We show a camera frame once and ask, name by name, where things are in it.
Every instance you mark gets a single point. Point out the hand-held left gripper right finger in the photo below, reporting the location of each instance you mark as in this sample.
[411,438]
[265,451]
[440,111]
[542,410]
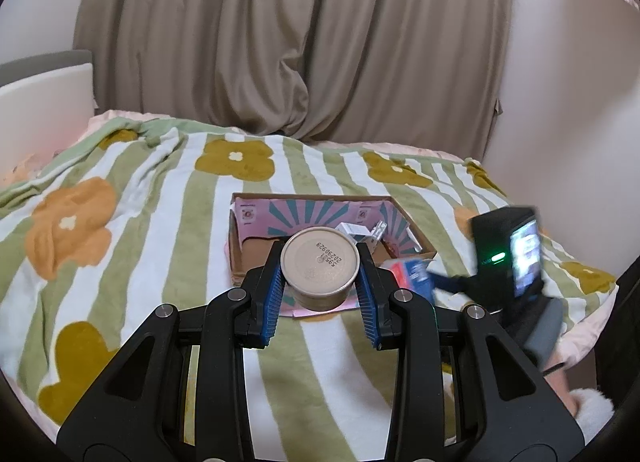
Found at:
[367,292]

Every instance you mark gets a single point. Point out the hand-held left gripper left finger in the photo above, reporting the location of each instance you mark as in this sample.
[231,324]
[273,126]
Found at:
[272,287]

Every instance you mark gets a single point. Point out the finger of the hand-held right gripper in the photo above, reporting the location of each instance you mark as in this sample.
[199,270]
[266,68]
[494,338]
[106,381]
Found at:
[450,284]

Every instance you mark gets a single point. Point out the pink teal cardboard box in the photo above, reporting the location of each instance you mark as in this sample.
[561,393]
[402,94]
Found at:
[255,252]

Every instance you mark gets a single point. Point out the red blue blister pack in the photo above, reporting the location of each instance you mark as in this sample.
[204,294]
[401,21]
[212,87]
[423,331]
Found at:
[407,274]

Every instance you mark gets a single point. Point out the beige round jar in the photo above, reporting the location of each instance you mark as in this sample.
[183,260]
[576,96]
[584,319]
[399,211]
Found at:
[320,257]

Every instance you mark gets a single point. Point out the white blue carton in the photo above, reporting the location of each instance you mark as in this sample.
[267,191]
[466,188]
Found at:
[350,231]

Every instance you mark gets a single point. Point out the person's right forearm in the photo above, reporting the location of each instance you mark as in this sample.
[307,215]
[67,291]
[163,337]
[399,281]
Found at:
[590,404]

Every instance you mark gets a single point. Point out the green striped floral blanket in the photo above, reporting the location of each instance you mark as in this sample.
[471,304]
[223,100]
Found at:
[150,242]

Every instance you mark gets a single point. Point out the dark cloth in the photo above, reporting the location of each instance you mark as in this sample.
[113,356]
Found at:
[620,342]

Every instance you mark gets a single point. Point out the beige curtain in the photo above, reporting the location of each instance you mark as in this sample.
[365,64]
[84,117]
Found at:
[250,42]

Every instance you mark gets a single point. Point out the white bed headboard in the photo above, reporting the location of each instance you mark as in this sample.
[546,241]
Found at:
[45,107]

